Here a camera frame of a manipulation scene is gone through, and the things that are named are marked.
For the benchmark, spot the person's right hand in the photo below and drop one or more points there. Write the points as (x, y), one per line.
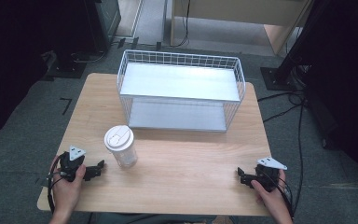
(272, 197)

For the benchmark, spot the light wooden desk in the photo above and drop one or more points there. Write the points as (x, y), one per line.
(248, 15)

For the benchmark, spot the person's left hand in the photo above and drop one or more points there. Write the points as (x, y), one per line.
(66, 193)

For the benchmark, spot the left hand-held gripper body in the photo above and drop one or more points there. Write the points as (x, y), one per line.
(71, 161)

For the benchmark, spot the black cabinet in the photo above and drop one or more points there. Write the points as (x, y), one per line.
(104, 21)

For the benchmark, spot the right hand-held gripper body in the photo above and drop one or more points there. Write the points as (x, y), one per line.
(268, 174)

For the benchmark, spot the black stand base plate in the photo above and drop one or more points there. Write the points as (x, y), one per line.
(275, 79)

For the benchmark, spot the clear cup with white lid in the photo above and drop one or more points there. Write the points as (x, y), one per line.
(120, 150)

